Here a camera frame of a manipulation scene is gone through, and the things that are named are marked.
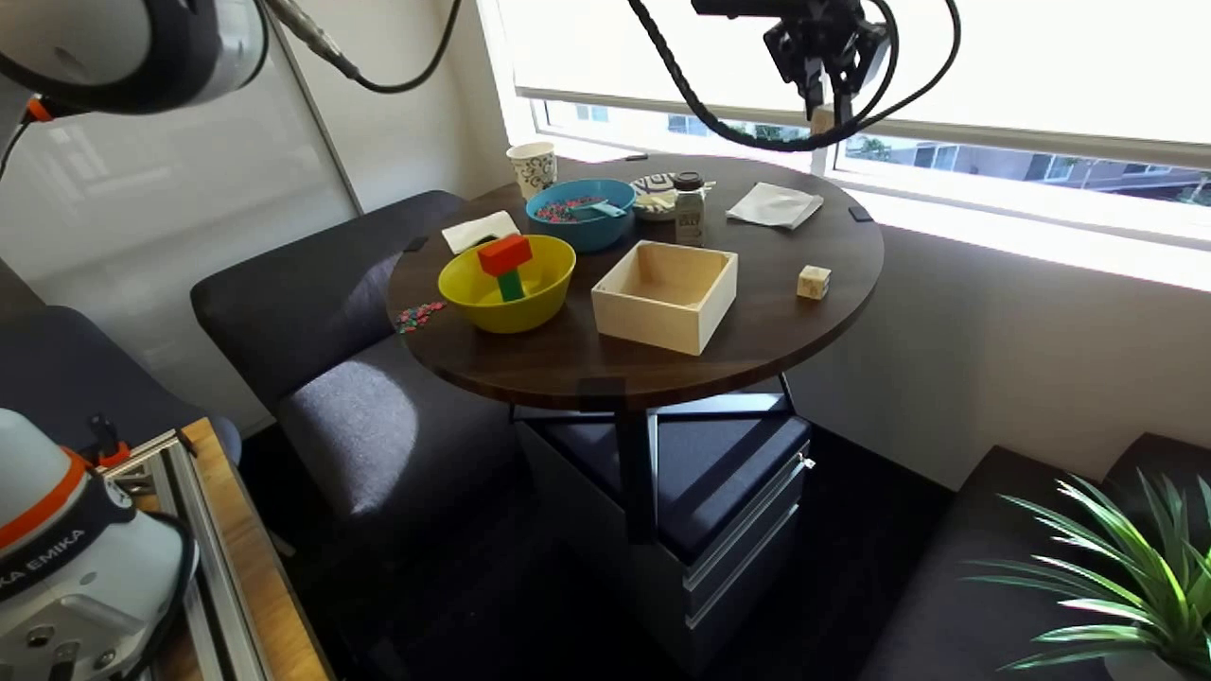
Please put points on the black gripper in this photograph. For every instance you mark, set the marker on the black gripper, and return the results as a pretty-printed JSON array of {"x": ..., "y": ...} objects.
[{"x": 827, "y": 39}]

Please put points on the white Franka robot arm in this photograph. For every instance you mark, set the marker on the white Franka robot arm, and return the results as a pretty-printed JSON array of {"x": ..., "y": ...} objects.
[{"x": 124, "y": 52}]

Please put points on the wooden alphabet block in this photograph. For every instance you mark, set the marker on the wooden alphabet block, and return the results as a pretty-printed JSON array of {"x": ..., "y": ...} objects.
[{"x": 816, "y": 282}]

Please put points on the blue bowl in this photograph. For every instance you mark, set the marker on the blue bowl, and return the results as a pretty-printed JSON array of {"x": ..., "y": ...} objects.
[{"x": 571, "y": 237}]

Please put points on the red rectangular block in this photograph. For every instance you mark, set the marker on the red rectangular block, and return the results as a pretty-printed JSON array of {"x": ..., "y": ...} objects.
[{"x": 504, "y": 255}]

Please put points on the green block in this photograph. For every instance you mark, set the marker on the green block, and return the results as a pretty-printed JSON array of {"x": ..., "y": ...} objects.
[{"x": 510, "y": 288}]

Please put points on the yellow plastic bowl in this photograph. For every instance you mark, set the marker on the yellow plastic bowl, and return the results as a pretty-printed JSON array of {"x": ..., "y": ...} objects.
[{"x": 504, "y": 311}]

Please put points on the white cloth napkin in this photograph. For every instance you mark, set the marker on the white cloth napkin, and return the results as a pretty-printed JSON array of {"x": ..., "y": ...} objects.
[{"x": 773, "y": 206}]

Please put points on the black table edge clip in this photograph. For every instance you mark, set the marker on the black table edge clip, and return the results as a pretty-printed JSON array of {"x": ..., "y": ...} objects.
[{"x": 859, "y": 213}]

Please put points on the small colourful beads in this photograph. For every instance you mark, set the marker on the small colourful beads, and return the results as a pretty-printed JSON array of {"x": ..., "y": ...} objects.
[
  {"x": 580, "y": 206},
  {"x": 422, "y": 317}
]

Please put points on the light wooden box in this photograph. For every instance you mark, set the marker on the light wooden box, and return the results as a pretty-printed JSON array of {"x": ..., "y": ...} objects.
[{"x": 657, "y": 324}]

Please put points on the paper cup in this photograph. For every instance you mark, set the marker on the paper cup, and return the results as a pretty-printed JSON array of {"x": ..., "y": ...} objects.
[{"x": 532, "y": 173}]

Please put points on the white card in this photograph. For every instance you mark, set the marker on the white card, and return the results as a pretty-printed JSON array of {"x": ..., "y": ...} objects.
[{"x": 476, "y": 231}]

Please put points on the dark drawer cabinet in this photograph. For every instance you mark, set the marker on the dark drawer cabinet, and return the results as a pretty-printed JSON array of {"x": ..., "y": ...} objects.
[{"x": 730, "y": 554}]

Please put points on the grey upholstered seat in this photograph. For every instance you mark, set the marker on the grey upholstered seat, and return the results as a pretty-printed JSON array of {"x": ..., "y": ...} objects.
[
  {"x": 378, "y": 438},
  {"x": 305, "y": 298},
  {"x": 958, "y": 591}
]

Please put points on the green potted plant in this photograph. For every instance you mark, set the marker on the green potted plant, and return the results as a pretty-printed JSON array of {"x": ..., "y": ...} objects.
[{"x": 1136, "y": 569}]

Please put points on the wooden robot platform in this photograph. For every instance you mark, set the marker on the wooden robot platform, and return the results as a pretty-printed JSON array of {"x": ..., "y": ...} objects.
[{"x": 249, "y": 591}]

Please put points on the white window frame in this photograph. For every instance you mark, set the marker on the white window frame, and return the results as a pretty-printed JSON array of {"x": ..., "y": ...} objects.
[{"x": 1006, "y": 210}]

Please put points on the black table pedestal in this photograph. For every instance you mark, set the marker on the black table pedestal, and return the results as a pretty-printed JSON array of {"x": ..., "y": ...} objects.
[{"x": 638, "y": 479}]

